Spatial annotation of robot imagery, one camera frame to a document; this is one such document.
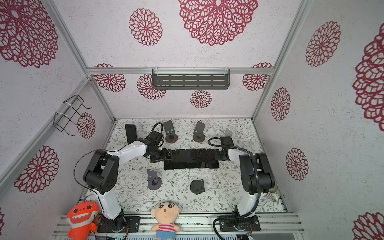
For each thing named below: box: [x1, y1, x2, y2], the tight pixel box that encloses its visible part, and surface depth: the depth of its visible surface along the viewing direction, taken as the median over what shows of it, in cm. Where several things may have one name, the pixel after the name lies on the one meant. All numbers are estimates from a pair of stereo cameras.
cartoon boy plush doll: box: [151, 200, 181, 240], surface depth 70 cm
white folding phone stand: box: [223, 127, 234, 137], surface depth 103 cm
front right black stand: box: [190, 179, 206, 195], surface depth 82 cm
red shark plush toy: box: [66, 201, 100, 240], surface depth 71 cm
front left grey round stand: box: [147, 169, 162, 190], surface depth 86 cm
